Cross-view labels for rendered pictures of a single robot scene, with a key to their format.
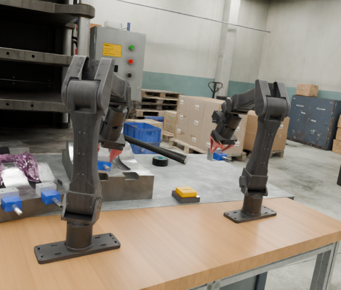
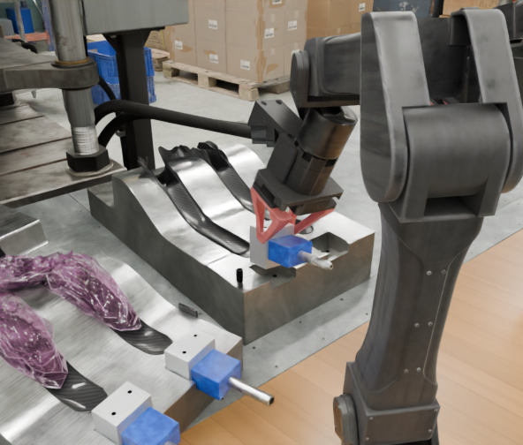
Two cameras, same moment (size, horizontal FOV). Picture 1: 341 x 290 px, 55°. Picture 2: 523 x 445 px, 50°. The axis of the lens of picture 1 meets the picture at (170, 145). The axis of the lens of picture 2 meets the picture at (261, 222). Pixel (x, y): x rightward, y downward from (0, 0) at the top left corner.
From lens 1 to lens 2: 0.58 m
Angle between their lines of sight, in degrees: 21
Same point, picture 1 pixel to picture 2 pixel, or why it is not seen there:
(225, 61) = not seen: outside the picture
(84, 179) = (421, 379)
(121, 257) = not seen: outside the picture
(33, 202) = (183, 403)
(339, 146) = not seen: hidden behind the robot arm
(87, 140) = (447, 286)
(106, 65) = (496, 41)
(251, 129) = (313, 20)
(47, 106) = not seen: outside the picture
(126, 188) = (328, 278)
